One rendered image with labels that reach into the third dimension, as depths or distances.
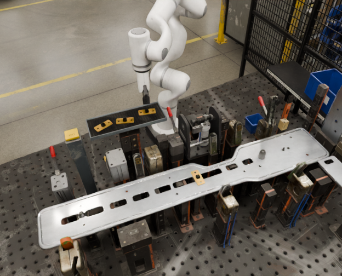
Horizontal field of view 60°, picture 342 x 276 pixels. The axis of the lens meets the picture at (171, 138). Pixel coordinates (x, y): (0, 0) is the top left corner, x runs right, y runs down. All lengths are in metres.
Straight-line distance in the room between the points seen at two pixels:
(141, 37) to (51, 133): 2.24
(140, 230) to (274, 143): 0.81
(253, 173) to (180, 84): 0.61
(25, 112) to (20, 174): 1.75
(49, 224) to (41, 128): 2.13
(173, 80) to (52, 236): 0.96
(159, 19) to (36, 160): 1.20
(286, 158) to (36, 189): 1.37
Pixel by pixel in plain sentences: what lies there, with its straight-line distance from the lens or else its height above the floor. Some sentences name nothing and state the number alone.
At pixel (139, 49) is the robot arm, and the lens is 1.22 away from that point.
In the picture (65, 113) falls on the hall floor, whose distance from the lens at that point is 3.48.
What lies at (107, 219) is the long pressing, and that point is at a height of 1.00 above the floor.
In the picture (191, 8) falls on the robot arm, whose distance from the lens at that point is 1.53.
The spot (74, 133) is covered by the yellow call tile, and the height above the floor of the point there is 1.16.
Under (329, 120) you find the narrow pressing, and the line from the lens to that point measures 1.69.
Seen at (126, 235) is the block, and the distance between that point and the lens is 1.21.
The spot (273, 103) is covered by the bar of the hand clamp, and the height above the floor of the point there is 1.18.
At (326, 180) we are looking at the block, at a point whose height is 0.98.
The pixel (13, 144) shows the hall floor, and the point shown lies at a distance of 3.33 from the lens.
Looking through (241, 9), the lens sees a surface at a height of 0.59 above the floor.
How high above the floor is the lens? 2.10
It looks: 45 degrees down
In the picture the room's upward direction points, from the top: 2 degrees counter-clockwise
